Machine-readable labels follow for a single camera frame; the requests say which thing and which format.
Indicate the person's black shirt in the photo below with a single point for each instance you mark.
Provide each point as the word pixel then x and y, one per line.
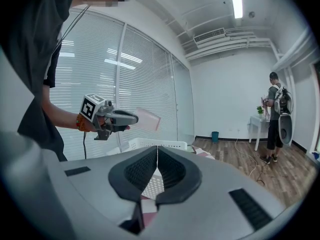
pixel 27 59

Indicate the small green potted plant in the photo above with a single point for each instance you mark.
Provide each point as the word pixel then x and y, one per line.
pixel 260 110

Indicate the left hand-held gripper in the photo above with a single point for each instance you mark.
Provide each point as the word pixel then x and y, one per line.
pixel 88 107

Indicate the white window blinds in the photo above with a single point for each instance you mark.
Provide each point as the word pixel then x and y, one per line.
pixel 140 71

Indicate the grey oval shell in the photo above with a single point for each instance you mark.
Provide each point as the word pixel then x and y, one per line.
pixel 285 130

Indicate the long ceiling light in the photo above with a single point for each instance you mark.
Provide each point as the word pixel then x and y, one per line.
pixel 236 0

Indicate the person's left hand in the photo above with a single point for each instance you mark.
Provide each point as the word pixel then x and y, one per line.
pixel 91 126

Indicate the white air vent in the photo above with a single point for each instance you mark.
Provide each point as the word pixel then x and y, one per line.
pixel 210 37

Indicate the green waste bin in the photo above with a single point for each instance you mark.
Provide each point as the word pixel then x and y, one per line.
pixel 215 137

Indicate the pink round object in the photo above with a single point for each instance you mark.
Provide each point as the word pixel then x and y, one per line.
pixel 150 120

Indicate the dark framed window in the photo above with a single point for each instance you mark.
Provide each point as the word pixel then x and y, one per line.
pixel 316 109

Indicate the round smoke detector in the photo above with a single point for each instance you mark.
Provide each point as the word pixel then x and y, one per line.
pixel 251 14

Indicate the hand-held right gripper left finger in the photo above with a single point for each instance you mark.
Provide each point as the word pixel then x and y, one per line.
pixel 95 191

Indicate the round table with checkered cloth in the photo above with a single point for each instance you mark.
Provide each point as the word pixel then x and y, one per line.
pixel 203 154

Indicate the white side table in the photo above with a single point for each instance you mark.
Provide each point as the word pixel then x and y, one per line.
pixel 256 121

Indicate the white perforated plastic basket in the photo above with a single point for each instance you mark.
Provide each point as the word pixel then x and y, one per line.
pixel 160 144

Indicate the large white duct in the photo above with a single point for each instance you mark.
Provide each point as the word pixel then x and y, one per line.
pixel 295 51

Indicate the white ceiling pipes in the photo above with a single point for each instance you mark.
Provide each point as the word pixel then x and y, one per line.
pixel 230 47

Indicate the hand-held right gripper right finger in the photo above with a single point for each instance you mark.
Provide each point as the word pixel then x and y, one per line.
pixel 215 184

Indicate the blue object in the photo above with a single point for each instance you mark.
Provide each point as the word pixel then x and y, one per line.
pixel 316 156

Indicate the person's left forearm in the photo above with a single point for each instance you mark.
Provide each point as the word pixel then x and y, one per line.
pixel 60 114

